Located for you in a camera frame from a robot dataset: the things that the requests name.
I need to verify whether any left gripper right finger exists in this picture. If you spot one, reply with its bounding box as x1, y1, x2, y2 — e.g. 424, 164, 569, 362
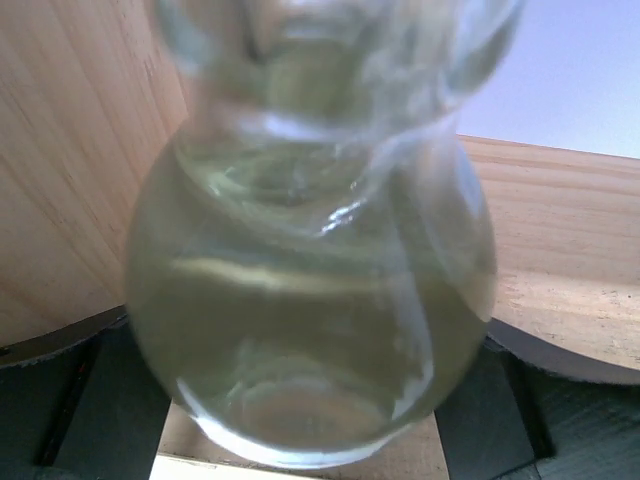
435, 319, 639, 479

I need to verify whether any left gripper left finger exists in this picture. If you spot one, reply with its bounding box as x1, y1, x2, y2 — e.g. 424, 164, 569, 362
1, 307, 170, 479

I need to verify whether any clear glass bottle front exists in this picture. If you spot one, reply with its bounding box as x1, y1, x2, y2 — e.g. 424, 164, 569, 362
125, 1, 524, 470

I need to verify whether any wooden two-tier shelf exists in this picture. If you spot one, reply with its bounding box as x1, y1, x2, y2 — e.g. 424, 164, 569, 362
1, 1, 639, 479

